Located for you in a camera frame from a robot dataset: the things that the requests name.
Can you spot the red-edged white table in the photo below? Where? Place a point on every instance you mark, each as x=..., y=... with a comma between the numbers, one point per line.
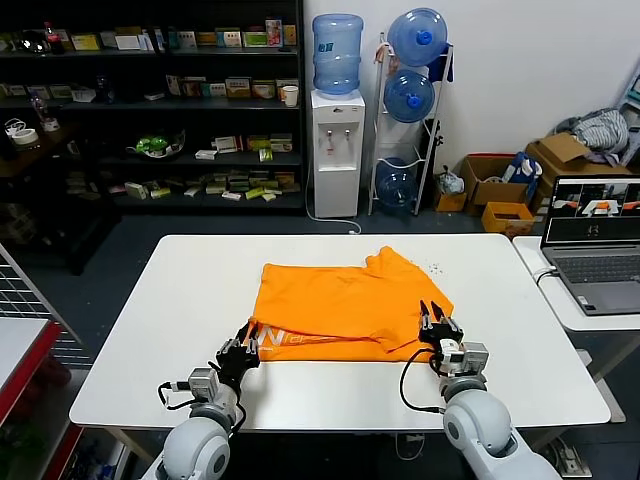
x=20, y=345

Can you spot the flat yellow box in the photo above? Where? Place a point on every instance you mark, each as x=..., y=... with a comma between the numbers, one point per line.
x=86, y=41

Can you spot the dark blue cloth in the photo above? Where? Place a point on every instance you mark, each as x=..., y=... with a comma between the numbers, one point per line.
x=442, y=66

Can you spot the small orange cardboard box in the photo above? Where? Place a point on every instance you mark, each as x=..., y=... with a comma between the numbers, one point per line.
x=450, y=202

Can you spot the white and red box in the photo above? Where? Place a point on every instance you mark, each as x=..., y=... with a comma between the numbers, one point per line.
x=229, y=144

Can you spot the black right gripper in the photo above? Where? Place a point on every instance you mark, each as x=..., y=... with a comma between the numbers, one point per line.
x=435, y=340

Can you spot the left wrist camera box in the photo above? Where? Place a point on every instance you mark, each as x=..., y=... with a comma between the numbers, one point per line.
x=202, y=382

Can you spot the beige cloth strip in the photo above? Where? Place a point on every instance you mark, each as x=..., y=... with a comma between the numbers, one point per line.
x=382, y=52

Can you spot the blue and white bag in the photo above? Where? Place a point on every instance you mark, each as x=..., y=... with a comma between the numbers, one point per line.
x=522, y=167

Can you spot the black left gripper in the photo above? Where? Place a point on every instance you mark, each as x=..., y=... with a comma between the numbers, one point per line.
x=237, y=362

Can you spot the dark blue bottle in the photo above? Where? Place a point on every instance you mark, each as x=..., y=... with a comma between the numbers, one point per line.
x=105, y=90

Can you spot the upright blue water bottle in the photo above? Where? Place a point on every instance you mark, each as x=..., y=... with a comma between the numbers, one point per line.
x=337, y=55

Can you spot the large flapped cardboard box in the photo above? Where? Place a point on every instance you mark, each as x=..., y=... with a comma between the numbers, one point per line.
x=560, y=146

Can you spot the white power strip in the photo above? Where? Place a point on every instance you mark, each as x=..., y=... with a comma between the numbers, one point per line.
x=567, y=459

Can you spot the white and pink box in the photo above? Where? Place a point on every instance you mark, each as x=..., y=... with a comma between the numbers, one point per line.
x=263, y=90

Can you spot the large white table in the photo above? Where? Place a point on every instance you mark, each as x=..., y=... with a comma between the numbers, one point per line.
x=200, y=270

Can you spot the grey open laptop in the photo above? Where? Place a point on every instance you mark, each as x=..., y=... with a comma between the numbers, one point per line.
x=600, y=280

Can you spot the yellow cardboard box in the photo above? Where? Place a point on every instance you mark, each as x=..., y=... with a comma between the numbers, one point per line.
x=505, y=225

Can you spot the white tape roll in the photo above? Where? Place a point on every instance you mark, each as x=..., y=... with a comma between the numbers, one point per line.
x=25, y=135

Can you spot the bowl with green items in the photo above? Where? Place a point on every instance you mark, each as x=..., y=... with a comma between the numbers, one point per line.
x=155, y=145

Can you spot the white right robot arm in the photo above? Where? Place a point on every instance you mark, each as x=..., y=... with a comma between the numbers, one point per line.
x=475, y=415

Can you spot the orange t-shirt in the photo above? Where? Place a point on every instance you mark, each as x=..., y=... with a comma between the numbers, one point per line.
x=340, y=300

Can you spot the grey clothes pile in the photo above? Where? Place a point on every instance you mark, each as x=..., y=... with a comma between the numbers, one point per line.
x=600, y=127

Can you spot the cola bottle red label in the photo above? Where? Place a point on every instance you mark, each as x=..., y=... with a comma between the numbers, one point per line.
x=50, y=37

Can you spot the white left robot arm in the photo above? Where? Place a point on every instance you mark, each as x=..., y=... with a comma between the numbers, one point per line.
x=197, y=450

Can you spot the pink printed box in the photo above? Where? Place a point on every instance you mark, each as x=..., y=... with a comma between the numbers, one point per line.
x=274, y=33

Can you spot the tall yellow box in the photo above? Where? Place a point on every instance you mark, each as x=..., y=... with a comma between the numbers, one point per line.
x=290, y=35

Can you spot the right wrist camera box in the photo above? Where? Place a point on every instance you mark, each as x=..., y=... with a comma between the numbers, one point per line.
x=472, y=357

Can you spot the large plain white box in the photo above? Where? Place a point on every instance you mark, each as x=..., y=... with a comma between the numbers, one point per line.
x=131, y=42

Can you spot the pale grey metal frame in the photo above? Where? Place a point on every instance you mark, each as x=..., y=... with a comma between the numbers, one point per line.
x=634, y=92

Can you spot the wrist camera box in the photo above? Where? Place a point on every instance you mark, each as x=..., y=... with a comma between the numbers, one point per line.
x=472, y=357
x=202, y=382

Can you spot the tan printed box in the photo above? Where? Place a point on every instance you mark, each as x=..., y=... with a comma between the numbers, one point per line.
x=238, y=87

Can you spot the shiny glass bowl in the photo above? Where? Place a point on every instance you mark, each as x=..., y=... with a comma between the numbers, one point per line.
x=34, y=41

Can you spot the flat white box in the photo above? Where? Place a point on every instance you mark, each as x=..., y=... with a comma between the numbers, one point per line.
x=206, y=154

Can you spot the white metal bottle rack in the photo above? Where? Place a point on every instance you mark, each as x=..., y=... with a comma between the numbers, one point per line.
x=379, y=100

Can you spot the small white carton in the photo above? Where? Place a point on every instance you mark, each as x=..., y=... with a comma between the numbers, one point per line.
x=136, y=190

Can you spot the crumpled plastic bag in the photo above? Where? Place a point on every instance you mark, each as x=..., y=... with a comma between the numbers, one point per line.
x=450, y=183

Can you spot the small white side table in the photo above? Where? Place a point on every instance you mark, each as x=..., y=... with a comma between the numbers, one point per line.
x=565, y=320

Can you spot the clear bottle pink label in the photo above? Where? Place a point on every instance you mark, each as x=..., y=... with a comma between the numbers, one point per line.
x=41, y=109

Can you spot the open red-rimmed cardboard box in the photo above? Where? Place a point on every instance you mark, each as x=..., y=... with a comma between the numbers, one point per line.
x=495, y=192

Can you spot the black shelving unit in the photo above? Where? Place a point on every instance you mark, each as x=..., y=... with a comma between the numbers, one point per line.
x=225, y=106

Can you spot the white water dispenser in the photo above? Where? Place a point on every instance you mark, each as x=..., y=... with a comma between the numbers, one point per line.
x=337, y=190

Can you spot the dark brown desk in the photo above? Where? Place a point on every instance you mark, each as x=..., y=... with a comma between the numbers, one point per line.
x=55, y=142

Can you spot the white paper cup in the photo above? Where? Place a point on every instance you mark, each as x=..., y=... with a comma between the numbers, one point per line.
x=290, y=96

